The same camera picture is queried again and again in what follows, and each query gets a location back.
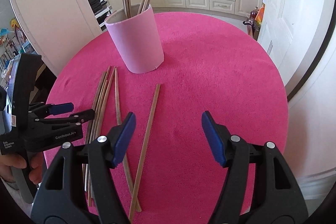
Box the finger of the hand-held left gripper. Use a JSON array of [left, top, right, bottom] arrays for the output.
[[28, 102, 74, 119], [31, 109, 95, 132]]

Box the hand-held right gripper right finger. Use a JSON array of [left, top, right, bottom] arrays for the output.
[[202, 110, 309, 224]]

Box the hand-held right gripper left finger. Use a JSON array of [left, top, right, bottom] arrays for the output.
[[31, 112, 137, 224]]

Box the group of wooden chopsticks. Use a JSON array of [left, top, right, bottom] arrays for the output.
[[83, 66, 161, 223]]

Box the pink cup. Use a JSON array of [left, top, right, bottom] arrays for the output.
[[105, 4, 165, 74]]

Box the person's left hand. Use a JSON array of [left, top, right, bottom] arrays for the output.
[[0, 153, 45, 185]]

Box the row of books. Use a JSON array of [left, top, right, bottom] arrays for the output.
[[0, 38, 34, 77]]

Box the pink round table cover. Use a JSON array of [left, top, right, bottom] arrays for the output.
[[43, 11, 289, 224]]

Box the cream door with lock plate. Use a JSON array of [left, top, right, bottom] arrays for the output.
[[5, 0, 105, 72]]

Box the orange shopping bag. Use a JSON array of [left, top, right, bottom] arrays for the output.
[[253, 3, 265, 30]]

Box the white wire rack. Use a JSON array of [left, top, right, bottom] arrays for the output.
[[93, 0, 113, 30]]

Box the white door with handle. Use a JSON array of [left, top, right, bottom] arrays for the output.
[[257, 0, 328, 98]]

